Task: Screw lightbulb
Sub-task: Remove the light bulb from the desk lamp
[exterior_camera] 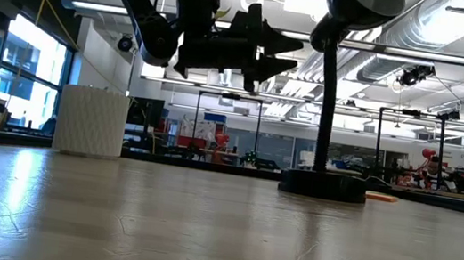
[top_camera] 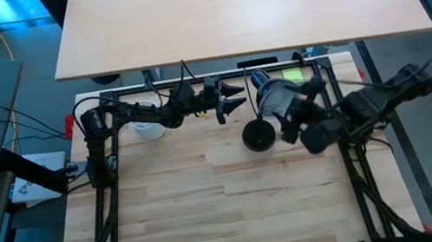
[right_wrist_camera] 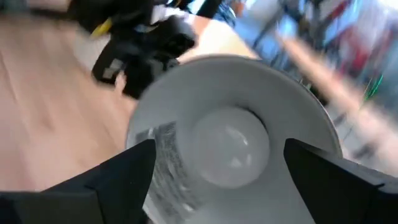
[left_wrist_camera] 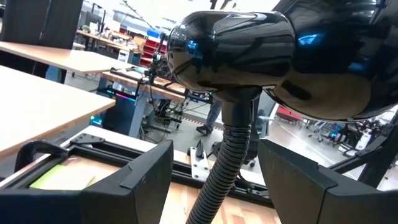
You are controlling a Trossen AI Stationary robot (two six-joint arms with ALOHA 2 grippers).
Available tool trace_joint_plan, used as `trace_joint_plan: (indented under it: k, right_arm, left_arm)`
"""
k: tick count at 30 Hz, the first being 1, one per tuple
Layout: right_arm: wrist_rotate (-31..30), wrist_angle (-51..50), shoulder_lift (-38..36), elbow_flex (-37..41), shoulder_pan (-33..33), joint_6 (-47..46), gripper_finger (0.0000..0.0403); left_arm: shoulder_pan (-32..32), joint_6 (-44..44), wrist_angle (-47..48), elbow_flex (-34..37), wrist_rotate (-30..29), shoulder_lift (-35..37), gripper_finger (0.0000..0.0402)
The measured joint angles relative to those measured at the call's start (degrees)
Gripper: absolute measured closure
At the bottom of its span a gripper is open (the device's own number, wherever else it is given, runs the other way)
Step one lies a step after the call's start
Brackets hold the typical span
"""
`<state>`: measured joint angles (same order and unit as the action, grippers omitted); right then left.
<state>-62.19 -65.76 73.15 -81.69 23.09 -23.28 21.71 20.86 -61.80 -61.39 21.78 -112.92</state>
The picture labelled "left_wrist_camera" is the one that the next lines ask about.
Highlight green sticky note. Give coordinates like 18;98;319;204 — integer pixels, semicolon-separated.
29;163;68;189

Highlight black corrugated cable hose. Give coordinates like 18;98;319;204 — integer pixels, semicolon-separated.
211;91;277;169

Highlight red seat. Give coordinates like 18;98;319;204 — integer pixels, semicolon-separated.
274;105;305;126

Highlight white metal bracket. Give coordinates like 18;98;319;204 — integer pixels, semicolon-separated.
189;146;211;182

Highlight wooden workbench with cables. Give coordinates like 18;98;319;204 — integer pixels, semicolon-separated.
96;68;215;139

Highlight black partition panel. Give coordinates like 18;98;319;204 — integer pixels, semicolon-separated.
0;0;85;77

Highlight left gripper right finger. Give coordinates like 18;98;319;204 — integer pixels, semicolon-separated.
257;138;398;224

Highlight black metal table frame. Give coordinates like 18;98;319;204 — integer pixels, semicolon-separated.
0;114;398;208

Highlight black desk lamp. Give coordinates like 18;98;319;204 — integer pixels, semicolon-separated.
165;0;398;224

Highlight person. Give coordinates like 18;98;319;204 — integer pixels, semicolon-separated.
195;98;223;137

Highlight large light wooden desk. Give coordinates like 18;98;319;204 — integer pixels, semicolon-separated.
0;65;117;159

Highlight red storage bins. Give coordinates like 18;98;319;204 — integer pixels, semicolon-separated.
139;29;170;68

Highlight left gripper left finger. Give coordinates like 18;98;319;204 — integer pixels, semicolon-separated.
0;139;175;224

